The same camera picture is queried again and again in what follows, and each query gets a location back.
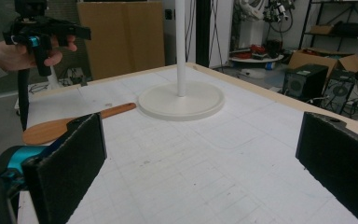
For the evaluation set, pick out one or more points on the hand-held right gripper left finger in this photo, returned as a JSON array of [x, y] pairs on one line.
[[62, 169]]

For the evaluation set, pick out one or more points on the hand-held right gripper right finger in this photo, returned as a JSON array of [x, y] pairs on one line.
[[338, 165]]

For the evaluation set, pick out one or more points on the wooden spatula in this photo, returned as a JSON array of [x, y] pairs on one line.
[[51, 129]]

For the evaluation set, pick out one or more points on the black computer tower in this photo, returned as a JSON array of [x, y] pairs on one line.
[[304, 81], [338, 89]]

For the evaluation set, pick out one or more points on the open cardboard box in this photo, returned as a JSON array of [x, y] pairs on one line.
[[324, 59]]

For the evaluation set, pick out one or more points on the white stand with round base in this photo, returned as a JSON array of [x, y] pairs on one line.
[[181, 99]]

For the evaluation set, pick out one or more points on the black pillar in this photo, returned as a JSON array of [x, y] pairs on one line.
[[203, 32]]

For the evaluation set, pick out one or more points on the round white table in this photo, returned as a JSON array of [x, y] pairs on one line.
[[255, 59]]

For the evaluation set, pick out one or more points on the black metal shelf rack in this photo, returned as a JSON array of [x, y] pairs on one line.
[[338, 28]]

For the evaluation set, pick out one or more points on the white robot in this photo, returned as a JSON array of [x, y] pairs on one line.
[[252, 9]]

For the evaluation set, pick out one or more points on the black stand post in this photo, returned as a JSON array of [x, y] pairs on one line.
[[23, 96]]

